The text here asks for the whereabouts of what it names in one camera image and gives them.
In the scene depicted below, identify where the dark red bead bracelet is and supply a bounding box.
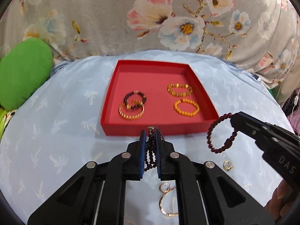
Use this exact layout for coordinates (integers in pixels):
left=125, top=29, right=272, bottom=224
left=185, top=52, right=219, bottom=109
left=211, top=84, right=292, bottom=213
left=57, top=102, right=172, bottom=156
left=206, top=112, right=238, bottom=155

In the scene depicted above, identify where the thin gold bangle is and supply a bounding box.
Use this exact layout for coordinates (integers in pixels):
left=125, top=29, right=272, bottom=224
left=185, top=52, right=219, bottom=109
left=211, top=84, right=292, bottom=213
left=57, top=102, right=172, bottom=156
left=159, top=189, right=179, bottom=217

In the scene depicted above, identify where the small gold hoop earring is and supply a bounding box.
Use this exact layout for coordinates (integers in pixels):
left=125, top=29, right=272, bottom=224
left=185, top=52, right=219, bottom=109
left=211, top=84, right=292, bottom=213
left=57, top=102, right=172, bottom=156
left=159, top=182, right=176, bottom=194

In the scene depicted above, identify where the dark purple bead strand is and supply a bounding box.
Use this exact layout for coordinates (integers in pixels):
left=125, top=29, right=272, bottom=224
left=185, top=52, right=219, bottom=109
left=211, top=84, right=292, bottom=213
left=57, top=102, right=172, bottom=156
left=144, top=125, right=165, bottom=172

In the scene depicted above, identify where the yellow cat-eye bead bracelet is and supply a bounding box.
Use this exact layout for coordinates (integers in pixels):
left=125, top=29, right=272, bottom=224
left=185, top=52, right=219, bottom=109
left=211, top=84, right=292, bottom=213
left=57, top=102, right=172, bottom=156
left=167, top=83, right=194, bottom=98

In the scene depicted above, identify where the orange bead bracelet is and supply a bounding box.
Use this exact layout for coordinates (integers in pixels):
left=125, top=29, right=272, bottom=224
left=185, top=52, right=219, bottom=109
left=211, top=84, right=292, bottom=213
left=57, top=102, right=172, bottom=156
left=173, top=98, right=200, bottom=117

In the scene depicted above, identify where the dark brown bead bracelet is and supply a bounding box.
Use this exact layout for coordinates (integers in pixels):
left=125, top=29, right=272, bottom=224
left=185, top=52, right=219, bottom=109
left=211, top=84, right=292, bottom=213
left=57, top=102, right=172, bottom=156
left=123, top=90, right=148, bottom=110

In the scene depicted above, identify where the gold braided cuff bracelet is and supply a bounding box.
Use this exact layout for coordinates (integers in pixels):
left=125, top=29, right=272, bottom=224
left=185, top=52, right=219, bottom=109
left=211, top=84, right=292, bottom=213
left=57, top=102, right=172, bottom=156
left=118, top=101, right=145, bottom=121

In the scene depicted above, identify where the person's right hand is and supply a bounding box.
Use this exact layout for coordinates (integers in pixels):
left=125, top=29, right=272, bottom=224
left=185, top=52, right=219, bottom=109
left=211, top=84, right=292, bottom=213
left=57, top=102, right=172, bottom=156
left=264, top=180, right=294, bottom=220

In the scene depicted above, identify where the grey floral blanket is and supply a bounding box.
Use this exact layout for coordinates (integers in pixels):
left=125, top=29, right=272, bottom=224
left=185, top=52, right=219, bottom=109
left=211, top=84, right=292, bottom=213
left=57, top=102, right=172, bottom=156
left=1, top=0, right=299, bottom=104

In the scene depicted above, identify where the red cardboard box tray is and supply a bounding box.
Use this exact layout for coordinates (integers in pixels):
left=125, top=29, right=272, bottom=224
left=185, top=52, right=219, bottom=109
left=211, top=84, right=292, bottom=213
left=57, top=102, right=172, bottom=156
left=100, top=60, right=219, bottom=136

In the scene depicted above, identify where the colourful cartoon bedsheet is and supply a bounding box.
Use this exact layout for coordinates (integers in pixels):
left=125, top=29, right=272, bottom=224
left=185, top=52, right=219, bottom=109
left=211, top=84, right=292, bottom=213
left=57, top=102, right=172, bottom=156
left=0, top=107, right=17, bottom=140

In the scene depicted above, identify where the green cushion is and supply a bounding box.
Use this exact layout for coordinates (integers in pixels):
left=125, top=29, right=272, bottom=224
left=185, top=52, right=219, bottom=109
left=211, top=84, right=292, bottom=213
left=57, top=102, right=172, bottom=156
left=1, top=38, right=53, bottom=111

